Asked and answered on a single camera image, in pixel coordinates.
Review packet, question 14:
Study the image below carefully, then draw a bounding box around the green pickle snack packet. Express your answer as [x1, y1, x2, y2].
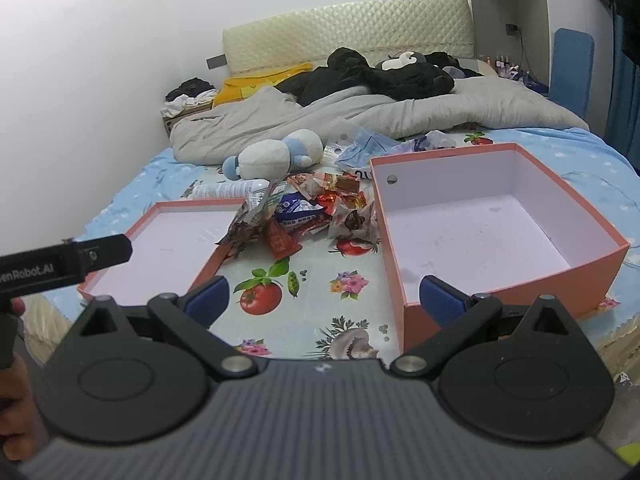
[217, 180, 288, 254]

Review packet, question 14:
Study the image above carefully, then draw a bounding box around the orange red snack packet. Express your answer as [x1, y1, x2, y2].
[264, 220, 303, 260]

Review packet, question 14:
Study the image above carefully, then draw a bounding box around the white snack packet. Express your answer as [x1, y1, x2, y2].
[328, 198, 378, 243]

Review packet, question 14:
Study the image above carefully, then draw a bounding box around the blue snack bag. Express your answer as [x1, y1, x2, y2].
[273, 192, 324, 232]

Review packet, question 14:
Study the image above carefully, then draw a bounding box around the shiny red foil packet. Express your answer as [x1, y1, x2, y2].
[314, 191, 341, 216]

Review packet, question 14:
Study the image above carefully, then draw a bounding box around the person's left hand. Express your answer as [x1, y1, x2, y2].
[0, 297, 42, 461]

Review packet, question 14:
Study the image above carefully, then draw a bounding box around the pink box lid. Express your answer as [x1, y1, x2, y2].
[77, 200, 243, 306]

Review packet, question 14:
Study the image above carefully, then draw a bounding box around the pink cardboard box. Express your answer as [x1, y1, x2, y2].
[370, 143, 629, 350]

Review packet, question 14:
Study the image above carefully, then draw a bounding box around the floral plastic tablecloth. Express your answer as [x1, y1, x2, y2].
[179, 164, 640, 361]

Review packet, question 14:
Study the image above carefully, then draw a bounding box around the white 2088 label bag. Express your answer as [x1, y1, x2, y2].
[352, 168, 372, 181]

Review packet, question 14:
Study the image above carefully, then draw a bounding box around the white blue plush toy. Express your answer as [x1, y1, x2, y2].
[221, 129, 324, 181]

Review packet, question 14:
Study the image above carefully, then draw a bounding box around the red yellow snack packet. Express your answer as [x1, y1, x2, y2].
[323, 174, 360, 194]

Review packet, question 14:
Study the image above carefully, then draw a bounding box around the brown meat snack packet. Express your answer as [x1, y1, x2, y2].
[286, 171, 328, 200]

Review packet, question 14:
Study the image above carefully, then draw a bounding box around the light blue plastic bag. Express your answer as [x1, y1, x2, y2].
[336, 131, 400, 170]

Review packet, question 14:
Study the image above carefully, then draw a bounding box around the grey quilt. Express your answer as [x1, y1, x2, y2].
[169, 77, 589, 165]

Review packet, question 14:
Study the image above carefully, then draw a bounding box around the bedside clothes heap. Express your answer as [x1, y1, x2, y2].
[160, 78, 218, 136]

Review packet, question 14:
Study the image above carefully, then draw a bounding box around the yellow pillow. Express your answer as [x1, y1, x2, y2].
[213, 63, 312, 107]

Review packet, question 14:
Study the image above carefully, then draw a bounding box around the black clothes pile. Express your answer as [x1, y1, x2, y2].
[276, 48, 480, 106]

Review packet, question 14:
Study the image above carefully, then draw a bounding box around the beige padded headboard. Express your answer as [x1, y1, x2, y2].
[222, 0, 475, 76]

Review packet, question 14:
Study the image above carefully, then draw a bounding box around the blue chair back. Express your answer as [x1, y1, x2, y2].
[549, 27, 594, 119]

